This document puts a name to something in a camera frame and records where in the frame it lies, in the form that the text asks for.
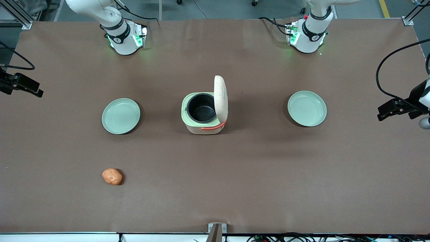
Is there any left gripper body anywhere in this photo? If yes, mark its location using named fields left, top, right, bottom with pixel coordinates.
left=408, top=78, right=430, bottom=120

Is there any beige rice cooker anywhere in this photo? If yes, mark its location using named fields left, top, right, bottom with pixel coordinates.
left=181, top=75, right=229, bottom=135

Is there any pale green round plate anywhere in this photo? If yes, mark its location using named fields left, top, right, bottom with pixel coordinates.
left=288, top=91, right=327, bottom=127
left=102, top=98, right=141, bottom=135

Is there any orange potato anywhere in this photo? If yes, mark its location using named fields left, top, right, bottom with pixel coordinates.
left=102, top=168, right=123, bottom=186

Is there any black inner cooking pot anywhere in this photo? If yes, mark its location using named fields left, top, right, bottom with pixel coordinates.
left=186, top=93, right=217, bottom=124

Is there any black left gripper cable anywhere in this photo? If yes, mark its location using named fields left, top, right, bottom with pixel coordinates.
left=376, top=38, right=430, bottom=101

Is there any aluminium frame post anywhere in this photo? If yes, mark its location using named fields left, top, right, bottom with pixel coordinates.
left=0, top=0, right=33, bottom=30
left=402, top=0, right=430, bottom=26

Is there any black left base cable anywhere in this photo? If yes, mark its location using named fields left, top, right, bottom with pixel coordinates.
left=258, top=16, right=291, bottom=36

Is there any black cable bundle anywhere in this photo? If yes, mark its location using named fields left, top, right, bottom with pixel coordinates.
left=247, top=232, right=430, bottom=242

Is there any metal table edge bracket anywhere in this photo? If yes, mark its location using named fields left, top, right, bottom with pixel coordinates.
left=206, top=223, right=227, bottom=242

